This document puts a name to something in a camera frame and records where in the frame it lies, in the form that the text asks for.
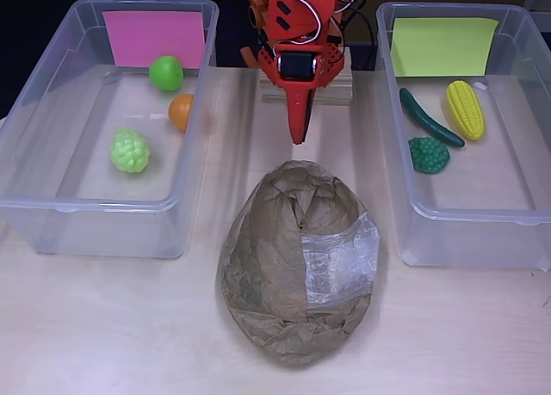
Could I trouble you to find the dark green toy cucumber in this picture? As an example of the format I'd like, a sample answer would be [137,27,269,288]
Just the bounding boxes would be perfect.
[399,87,467,149]

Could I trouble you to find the toy orange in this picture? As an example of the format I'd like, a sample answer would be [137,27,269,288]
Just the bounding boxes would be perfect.
[167,92,195,133]

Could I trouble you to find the dark green bumpy toy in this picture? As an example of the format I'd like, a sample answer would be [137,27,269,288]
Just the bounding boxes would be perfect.
[407,136,452,176]

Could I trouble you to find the green toy apple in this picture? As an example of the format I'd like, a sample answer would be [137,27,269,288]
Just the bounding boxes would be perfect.
[148,55,185,93]

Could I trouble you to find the yellow toy corn cob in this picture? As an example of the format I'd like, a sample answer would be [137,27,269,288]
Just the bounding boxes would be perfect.
[446,80,487,141]

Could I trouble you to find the light green toy grapes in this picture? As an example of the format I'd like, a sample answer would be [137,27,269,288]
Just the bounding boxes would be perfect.
[110,127,152,175]

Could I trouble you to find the clear plastic bin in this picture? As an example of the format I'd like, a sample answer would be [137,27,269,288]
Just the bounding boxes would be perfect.
[0,0,220,259]
[375,1,551,270]

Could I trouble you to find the wooden base block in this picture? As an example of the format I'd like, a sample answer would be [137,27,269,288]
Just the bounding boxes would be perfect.
[259,46,355,107]

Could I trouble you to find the plastic table clamp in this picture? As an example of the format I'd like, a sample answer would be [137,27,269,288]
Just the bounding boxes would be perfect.
[239,0,281,86]

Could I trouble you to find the yellow sticky note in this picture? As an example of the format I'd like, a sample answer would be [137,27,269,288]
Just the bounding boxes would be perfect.
[389,16,500,77]

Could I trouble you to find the crumpled brown paper bag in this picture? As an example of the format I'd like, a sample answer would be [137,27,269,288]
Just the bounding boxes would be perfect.
[220,158,381,368]

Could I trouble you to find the pink sticky note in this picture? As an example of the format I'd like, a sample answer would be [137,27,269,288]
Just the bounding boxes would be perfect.
[102,10,207,70]

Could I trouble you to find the white gripper servo cable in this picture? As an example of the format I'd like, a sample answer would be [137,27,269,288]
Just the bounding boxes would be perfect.
[273,0,325,52]

